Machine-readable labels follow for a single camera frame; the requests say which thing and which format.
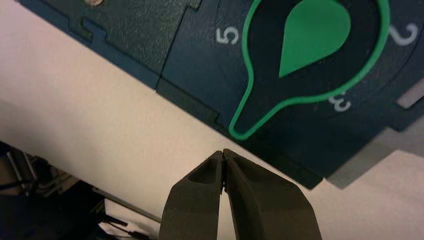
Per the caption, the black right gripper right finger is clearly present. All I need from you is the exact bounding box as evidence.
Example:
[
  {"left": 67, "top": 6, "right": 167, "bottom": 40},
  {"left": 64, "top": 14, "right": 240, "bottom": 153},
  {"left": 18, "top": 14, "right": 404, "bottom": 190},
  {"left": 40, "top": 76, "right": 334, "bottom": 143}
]
[{"left": 223, "top": 149, "right": 323, "bottom": 240}]

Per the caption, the dark teal grey task box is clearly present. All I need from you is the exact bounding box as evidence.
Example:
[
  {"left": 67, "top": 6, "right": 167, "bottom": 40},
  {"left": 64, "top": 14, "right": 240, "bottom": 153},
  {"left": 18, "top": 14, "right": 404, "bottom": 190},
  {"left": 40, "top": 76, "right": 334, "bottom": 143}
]
[{"left": 16, "top": 0, "right": 424, "bottom": 190}]

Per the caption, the black metal robot stand frame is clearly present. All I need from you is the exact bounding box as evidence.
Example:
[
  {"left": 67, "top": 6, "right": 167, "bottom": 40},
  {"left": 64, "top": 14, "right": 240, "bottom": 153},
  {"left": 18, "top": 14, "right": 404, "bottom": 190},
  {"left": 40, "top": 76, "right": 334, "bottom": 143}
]
[{"left": 0, "top": 140, "right": 163, "bottom": 240}]

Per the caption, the black green rotary knob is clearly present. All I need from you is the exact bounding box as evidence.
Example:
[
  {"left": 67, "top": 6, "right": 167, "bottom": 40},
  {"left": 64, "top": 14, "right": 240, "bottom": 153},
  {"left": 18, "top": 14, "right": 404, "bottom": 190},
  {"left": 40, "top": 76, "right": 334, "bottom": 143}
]
[{"left": 228, "top": 0, "right": 391, "bottom": 142}]

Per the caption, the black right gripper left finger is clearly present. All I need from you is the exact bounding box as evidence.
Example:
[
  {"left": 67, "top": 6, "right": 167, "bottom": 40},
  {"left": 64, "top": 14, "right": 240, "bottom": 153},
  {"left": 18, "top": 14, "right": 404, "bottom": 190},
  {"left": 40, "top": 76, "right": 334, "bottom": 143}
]
[{"left": 158, "top": 150, "right": 226, "bottom": 240}]

